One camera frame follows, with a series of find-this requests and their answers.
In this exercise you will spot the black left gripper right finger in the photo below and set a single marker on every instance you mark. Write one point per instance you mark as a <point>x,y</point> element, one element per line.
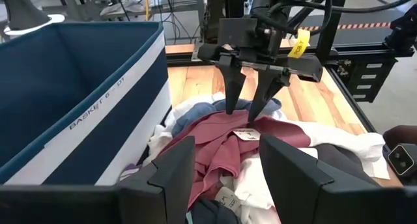
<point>299,188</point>

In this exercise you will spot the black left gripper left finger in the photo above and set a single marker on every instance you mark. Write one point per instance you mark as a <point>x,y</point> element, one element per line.
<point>169,185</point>

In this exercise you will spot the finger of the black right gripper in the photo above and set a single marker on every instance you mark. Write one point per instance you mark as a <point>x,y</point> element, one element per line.
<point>267,87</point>
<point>233,84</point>

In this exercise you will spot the slate blue sock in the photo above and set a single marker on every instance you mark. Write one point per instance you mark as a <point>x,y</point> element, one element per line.
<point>270,105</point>
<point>192,116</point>

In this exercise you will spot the white garments pile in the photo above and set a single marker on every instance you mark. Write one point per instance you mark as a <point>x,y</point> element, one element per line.
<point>254,185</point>

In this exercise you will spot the dark grey trousers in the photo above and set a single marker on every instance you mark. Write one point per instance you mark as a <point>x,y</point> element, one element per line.
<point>342,165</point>

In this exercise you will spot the maroon garment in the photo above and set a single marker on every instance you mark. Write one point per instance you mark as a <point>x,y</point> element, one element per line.
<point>211,146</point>

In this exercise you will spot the white waffle-knit shirt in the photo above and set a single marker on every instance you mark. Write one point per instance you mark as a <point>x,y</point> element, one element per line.
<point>342,139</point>

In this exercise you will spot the grey metal workbench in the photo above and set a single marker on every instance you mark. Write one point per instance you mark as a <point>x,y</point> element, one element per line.
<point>200,15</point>

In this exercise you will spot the black drawer cabinet white labels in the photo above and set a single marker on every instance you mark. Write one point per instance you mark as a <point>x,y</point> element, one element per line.
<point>355,87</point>

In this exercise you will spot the black floor mat striped edge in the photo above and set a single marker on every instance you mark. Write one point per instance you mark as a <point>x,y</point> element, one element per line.
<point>358,35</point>

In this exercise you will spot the person's leg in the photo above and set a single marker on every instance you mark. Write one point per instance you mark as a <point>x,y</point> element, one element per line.
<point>402,136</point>

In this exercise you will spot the white crumpled sheet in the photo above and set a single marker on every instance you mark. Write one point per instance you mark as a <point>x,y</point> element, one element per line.
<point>130,6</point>

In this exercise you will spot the black clamp device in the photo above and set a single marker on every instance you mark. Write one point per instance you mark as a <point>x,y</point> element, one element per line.
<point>404,28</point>

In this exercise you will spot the navy white striped fabric basket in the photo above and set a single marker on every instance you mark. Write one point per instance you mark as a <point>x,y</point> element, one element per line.
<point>65,87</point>

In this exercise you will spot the round white stand base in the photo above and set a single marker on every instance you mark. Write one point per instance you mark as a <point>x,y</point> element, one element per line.
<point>23,12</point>

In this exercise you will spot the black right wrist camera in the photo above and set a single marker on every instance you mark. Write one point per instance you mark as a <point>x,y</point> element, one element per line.
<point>236,32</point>

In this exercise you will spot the small black depth camera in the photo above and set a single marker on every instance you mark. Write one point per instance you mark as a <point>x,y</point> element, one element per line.
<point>402,159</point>

